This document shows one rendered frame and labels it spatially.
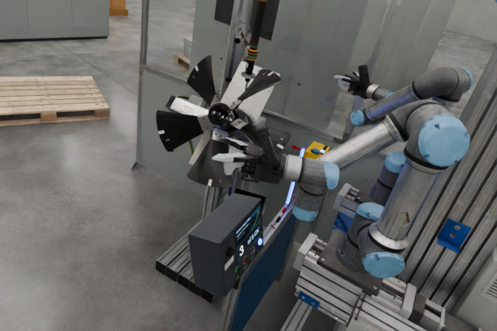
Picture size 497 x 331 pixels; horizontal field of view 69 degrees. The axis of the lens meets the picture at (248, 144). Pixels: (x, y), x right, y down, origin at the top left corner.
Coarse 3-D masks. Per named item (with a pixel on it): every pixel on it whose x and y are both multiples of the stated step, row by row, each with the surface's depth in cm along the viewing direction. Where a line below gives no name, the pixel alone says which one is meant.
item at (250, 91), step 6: (258, 72) 194; (270, 72) 186; (258, 78) 189; (264, 78) 185; (270, 78) 182; (276, 78) 180; (252, 84) 188; (258, 84) 183; (264, 84) 180; (270, 84) 178; (276, 84) 177; (246, 90) 188; (252, 90) 181; (258, 90) 179; (240, 96) 187; (246, 96) 180
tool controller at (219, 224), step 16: (224, 208) 113; (240, 208) 112; (256, 208) 114; (208, 224) 105; (224, 224) 105; (240, 224) 106; (256, 224) 116; (192, 240) 101; (208, 240) 98; (224, 240) 98; (240, 240) 107; (256, 240) 118; (192, 256) 104; (208, 256) 100; (224, 256) 99; (208, 272) 103; (224, 272) 101; (240, 272) 110; (208, 288) 105; (224, 288) 102
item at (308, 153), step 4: (312, 144) 201; (316, 144) 202; (320, 144) 203; (308, 148) 197; (312, 148) 197; (316, 148) 198; (320, 148) 199; (328, 148) 201; (308, 152) 192; (312, 152) 192; (324, 152) 195; (304, 156) 194; (308, 156) 193; (312, 156) 192; (316, 156) 191
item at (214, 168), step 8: (208, 144) 177; (216, 144) 179; (224, 144) 181; (208, 152) 176; (216, 152) 178; (224, 152) 180; (200, 160) 174; (208, 160) 175; (216, 160) 177; (192, 168) 173; (200, 168) 174; (208, 168) 175; (216, 168) 176; (192, 176) 173; (200, 176) 173; (208, 176) 174; (216, 176) 176; (224, 176) 177; (216, 184) 175; (224, 184) 176
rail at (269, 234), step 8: (288, 208) 181; (288, 216) 184; (272, 224) 168; (280, 224) 171; (264, 232) 162; (272, 232) 163; (264, 240) 158; (272, 240) 168; (264, 248) 158; (256, 256) 150; (248, 272) 149; (240, 280) 140
